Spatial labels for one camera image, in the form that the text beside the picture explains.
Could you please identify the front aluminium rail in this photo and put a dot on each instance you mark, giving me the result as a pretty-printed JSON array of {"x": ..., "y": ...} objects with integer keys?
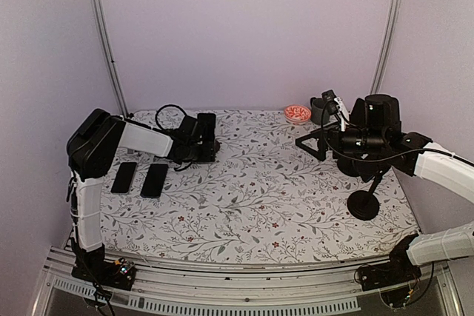
[{"x": 175, "y": 287}]

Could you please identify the red white patterned bowl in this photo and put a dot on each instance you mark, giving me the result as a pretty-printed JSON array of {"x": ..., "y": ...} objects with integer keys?
[{"x": 297, "y": 113}]

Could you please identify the black phone blue edge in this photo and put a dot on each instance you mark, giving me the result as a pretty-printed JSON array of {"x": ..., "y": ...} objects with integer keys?
[{"x": 154, "y": 181}]

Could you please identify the black phone silver edge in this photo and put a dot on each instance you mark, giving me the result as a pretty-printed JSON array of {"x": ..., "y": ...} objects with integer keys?
[{"x": 124, "y": 178}]

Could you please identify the left aluminium frame post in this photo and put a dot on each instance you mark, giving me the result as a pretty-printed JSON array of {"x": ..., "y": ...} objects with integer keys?
[{"x": 109, "y": 58}]

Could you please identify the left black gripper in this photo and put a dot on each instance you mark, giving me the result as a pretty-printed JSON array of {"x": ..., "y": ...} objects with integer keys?
[{"x": 187, "y": 160}]

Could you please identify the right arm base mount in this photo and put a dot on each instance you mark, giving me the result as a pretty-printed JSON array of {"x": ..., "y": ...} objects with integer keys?
[{"x": 398, "y": 269}]

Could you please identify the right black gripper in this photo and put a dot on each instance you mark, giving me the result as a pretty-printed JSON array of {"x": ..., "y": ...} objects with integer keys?
[{"x": 321, "y": 154}]

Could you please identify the right aluminium frame post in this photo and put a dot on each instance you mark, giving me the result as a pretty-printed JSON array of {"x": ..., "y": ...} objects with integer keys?
[{"x": 392, "y": 18}]

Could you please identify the floral patterned table mat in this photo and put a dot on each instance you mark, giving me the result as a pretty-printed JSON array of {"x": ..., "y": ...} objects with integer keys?
[{"x": 263, "y": 201}]

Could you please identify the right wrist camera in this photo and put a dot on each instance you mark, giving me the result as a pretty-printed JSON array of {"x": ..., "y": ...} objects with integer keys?
[{"x": 334, "y": 106}]

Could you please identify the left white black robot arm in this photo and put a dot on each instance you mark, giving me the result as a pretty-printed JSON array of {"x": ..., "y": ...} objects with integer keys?
[{"x": 92, "y": 148}]

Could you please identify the aluminium frame post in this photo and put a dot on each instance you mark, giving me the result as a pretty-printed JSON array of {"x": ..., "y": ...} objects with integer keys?
[
  {"x": 392, "y": 18},
  {"x": 109, "y": 58}
]

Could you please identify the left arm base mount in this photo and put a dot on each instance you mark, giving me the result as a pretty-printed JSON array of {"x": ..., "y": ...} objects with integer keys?
[{"x": 119, "y": 274}]

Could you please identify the dark grey mug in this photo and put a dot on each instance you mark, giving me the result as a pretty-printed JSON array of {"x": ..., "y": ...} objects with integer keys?
[{"x": 318, "y": 116}]

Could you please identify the black round base phone stand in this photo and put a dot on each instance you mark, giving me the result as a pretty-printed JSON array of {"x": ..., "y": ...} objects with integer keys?
[{"x": 216, "y": 146}]

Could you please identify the black tall round-base stand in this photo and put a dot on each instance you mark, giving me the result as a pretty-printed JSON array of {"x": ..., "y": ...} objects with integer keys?
[{"x": 363, "y": 204}]

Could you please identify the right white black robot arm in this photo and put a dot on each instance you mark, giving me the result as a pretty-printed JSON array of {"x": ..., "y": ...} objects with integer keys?
[{"x": 416, "y": 155}]

